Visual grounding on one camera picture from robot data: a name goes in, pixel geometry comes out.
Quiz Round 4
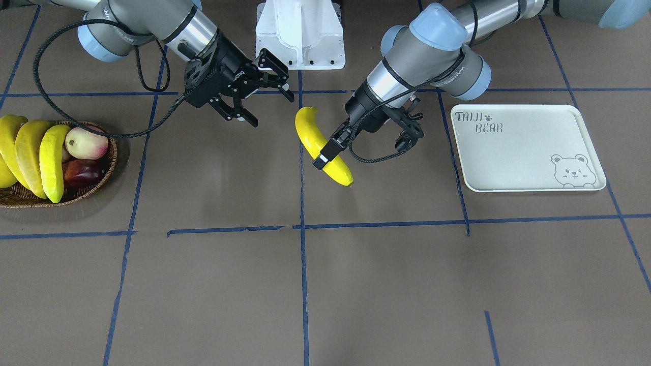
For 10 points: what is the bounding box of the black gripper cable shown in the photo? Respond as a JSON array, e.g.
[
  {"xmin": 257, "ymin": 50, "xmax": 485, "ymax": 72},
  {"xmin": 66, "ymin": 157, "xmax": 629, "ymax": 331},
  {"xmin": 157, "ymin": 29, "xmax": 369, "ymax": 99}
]
[
  {"xmin": 348, "ymin": 0, "xmax": 481, "ymax": 164},
  {"xmin": 33, "ymin": 19, "xmax": 196, "ymax": 139}
]

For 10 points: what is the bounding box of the white bear tray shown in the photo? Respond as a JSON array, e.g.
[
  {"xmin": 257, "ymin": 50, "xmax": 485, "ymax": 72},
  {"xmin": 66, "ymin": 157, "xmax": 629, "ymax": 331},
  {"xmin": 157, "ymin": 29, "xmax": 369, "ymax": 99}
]
[{"xmin": 450, "ymin": 104, "xmax": 607, "ymax": 193}]

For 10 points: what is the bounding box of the yellow banana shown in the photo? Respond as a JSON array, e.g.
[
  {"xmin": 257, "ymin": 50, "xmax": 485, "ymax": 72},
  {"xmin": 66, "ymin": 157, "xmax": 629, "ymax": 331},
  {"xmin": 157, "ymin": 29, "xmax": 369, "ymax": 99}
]
[
  {"xmin": 0, "ymin": 156, "xmax": 18, "ymax": 189},
  {"xmin": 15, "ymin": 120, "xmax": 53, "ymax": 199},
  {"xmin": 39, "ymin": 124, "xmax": 71, "ymax": 203}
]

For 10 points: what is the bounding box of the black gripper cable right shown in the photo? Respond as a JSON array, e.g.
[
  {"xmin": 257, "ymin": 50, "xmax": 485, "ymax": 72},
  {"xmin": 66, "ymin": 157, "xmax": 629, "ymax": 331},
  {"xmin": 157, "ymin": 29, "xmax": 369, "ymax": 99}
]
[{"xmin": 33, "ymin": 19, "xmax": 196, "ymax": 139}]

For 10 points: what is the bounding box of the yellow banana front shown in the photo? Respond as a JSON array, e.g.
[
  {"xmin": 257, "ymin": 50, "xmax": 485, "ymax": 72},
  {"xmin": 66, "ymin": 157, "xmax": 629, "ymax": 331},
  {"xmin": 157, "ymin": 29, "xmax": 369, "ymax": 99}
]
[{"xmin": 39, "ymin": 124, "xmax": 71, "ymax": 203}]

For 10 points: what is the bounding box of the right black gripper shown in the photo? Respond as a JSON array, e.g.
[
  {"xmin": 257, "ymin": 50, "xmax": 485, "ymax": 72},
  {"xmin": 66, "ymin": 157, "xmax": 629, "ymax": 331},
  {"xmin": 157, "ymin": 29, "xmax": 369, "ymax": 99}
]
[{"xmin": 177, "ymin": 31, "xmax": 295, "ymax": 128}]

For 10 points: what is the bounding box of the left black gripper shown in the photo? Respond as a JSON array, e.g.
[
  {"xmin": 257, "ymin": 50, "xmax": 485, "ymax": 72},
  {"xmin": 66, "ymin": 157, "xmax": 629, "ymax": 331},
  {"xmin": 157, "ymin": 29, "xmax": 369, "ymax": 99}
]
[{"xmin": 312, "ymin": 82, "xmax": 425, "ymax": 170}]

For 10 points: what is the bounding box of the woven wicker basket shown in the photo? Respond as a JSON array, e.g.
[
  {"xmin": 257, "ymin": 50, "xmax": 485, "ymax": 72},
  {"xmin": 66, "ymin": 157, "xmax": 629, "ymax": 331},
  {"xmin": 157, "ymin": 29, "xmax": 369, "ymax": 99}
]
[{"xmin": 2, "ymin": 120, "xmax": 118, "ymax": 208}]

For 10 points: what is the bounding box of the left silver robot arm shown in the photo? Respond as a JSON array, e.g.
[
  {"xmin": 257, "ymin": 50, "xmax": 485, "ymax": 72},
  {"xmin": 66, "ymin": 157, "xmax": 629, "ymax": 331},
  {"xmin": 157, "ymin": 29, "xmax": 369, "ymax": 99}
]
[{"xmin": 312, "ymin": 1, "xmax": 649, "ymax": 170}]

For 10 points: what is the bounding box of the yellow banana moved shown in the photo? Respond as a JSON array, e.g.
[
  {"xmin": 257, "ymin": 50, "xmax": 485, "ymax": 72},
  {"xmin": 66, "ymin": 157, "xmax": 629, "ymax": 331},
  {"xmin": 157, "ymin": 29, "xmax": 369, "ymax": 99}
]
[
  {"xmin": 295, "ymin": 106, "xmax": 354, "ymax": 186},
  {"xmin": 1, "ymin": 114, "xmax": 30, "ymax": 190}
]

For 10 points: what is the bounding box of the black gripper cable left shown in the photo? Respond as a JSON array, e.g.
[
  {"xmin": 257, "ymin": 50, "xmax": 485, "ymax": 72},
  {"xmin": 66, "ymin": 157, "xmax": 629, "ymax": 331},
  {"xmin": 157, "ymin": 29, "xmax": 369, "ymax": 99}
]
[{"xmin": 348, "ymin": 0, "xmax": 481, "ymax": 164}]

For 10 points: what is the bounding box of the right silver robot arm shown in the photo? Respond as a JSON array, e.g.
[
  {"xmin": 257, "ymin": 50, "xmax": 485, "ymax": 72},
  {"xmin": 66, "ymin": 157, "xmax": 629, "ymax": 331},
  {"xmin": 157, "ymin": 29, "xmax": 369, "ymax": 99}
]
[{"xmin": 51, "ymin": 1, "xmax": 294, "ymax": 127}]

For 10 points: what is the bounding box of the yellow banana middle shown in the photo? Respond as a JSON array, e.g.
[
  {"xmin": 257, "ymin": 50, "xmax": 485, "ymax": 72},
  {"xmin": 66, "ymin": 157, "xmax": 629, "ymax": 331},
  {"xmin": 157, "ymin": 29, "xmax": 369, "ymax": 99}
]
[{"xmin": 15, "ymin": 120, "xmax": 53, "ymax": 199}]

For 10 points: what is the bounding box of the yellow banana back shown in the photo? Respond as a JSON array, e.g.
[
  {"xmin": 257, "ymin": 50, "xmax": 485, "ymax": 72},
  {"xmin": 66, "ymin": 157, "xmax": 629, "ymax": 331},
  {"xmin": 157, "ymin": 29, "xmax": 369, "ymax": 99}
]
[{"xmin": 0, "ymin": 156, "xmax": 18, "ymax": 189}]

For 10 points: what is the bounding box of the white pedestal base plate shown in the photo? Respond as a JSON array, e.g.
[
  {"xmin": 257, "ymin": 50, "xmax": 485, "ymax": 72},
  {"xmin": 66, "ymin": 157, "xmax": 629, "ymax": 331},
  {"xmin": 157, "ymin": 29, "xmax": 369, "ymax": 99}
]
[{"xmin": 254, "ymin": 1, "xmax": 346, "ymax": 70}]

